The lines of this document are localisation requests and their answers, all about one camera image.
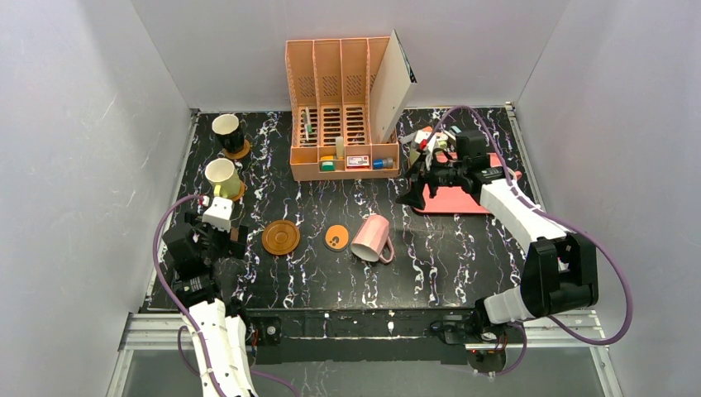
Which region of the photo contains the yellow mug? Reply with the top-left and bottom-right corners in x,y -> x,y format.
205,158 -> 242,199

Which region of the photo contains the black mug white inside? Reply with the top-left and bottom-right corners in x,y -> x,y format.
212,113 -> 246,154

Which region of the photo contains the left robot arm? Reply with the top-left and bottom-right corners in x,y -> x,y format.
163,211 -> 258,396

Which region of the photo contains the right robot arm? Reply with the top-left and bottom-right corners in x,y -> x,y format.
397,131 -> 598,331

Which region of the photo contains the plain orange coaster near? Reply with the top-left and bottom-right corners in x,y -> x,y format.
228,182 -> 246,202

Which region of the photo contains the plain orange coaster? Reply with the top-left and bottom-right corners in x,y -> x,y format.
223,140 -> 250,160
228,182 -> 246,202

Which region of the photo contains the ridged orange round coaster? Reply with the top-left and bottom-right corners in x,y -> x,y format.
261,220 -> 301,256

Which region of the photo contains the orange coaster with black logo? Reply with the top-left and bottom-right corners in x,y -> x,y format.
323,224 -> 350,252

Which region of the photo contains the plain orange coaster far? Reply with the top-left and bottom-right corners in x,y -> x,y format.
223,140 -> 250,160

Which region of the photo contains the pink tray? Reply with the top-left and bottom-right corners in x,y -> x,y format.
410,151 -> 502,215

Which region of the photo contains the blue grey bottle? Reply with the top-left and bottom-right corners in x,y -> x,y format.
372,157 -> 394,170

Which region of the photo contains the grey marker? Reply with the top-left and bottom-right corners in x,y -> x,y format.
398,132 -> 416,145

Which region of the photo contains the red white card box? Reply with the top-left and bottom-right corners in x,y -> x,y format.
346,155 -> 370,169

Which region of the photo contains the white tube in organizer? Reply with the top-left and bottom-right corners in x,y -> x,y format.
335,136 -> 345,160

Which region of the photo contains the white leaning book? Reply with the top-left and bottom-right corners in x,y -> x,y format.
370,30 -> 417,144

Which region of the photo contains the pen in organizer slot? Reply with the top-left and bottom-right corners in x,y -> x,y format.
302,107 -> 313,141

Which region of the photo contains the orange desk file organizer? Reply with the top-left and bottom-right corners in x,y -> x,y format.
285,36 -> 399,182

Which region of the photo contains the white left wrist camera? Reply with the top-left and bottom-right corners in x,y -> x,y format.
202,197 -> 234,232

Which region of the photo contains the aluminium front rail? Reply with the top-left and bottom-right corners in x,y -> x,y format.
119,308 -> 604,350

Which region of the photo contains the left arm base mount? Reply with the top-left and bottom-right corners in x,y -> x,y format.
238,309 -> 283,368

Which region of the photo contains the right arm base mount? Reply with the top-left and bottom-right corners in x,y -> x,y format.
427,311 -> 528,379

